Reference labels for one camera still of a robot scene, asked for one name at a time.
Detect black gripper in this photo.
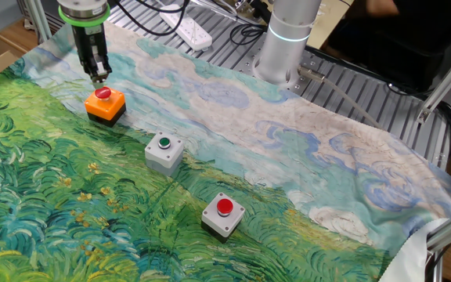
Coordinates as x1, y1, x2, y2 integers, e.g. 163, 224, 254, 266
71, 23, 113, 88

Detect orange box red button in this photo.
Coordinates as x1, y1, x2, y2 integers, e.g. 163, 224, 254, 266
84, 85, 127, 128

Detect white power strip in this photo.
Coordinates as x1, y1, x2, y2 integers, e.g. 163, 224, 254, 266
158, 2, 214, 52

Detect grey box green button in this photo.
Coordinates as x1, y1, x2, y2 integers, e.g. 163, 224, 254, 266
144, 131, 186, 177

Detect white black box red button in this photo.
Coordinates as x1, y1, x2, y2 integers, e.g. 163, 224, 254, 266
200, 191, 247, 244

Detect green blue painting cloth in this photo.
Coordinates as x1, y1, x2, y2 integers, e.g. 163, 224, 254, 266
0, 0, 451, 282

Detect tan cardboard sheet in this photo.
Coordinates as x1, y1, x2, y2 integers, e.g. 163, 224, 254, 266
307, 0, 355, 50

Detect person in black shirt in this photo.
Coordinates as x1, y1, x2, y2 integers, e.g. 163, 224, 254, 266
327, 0, 451, 93

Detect white satin cloth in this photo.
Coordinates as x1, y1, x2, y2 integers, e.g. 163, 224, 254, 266
377, 217, 451, 282

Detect black coiled cable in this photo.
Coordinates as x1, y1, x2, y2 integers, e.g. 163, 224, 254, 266
229, 22, 269, 47

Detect black table edge cables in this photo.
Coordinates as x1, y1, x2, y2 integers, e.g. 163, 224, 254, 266
385, 81, 451, 157

